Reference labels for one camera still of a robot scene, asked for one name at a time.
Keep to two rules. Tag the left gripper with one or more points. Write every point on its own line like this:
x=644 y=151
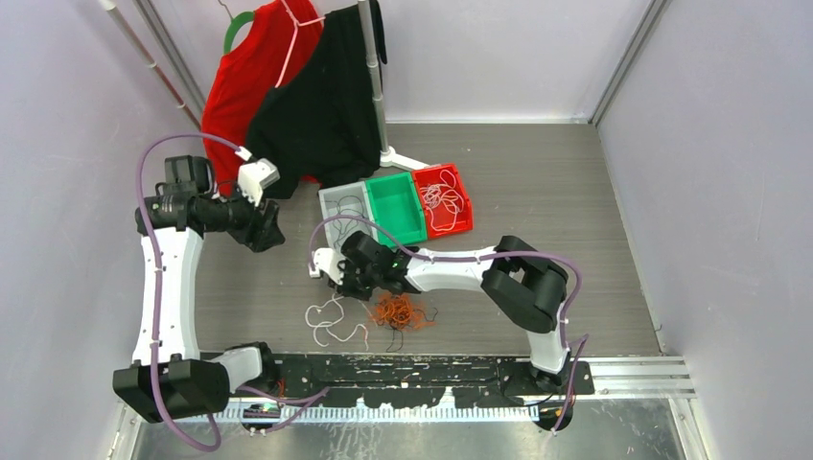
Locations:
x=261 y=229

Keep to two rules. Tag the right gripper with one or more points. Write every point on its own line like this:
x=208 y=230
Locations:
x=346 y=287

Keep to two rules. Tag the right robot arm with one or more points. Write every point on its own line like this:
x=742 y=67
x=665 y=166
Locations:
x=529 y=287

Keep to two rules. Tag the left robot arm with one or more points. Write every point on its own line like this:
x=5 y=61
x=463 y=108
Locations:
x=167 y=376

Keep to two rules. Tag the grey plastic bin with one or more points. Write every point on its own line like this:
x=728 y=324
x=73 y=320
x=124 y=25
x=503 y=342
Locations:
x=348 y=200

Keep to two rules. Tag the green plastic bin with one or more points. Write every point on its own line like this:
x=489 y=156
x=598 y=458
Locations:
x=396 y=207

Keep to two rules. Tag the red plastic bin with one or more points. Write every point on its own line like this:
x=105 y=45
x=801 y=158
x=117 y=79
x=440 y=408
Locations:
x=446 y=204

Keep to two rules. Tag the white clothes rack stand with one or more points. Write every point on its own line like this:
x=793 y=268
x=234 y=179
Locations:
x=226 y=157

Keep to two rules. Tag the black t-shirt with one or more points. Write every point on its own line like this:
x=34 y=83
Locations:
x=323 y=123

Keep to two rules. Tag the red t-shirt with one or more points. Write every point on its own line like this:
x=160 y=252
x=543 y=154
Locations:
x=247 y=73

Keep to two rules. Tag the pink hanger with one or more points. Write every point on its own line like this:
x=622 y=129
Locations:
x=297 y=25

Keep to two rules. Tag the green hanger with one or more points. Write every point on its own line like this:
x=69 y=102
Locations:
x=237 y=21

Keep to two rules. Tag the red white rod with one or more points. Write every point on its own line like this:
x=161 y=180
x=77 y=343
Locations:
x=112 y=11

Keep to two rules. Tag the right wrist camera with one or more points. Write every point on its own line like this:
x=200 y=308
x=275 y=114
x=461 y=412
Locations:
x=326 y=261

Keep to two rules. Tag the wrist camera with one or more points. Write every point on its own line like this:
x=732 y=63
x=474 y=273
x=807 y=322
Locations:
x=254 y=177
x=326 y=261

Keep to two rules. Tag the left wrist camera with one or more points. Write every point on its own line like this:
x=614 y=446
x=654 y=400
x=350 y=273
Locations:
x=254 y=177

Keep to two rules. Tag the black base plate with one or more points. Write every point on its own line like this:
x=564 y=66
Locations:
x=403 y=381

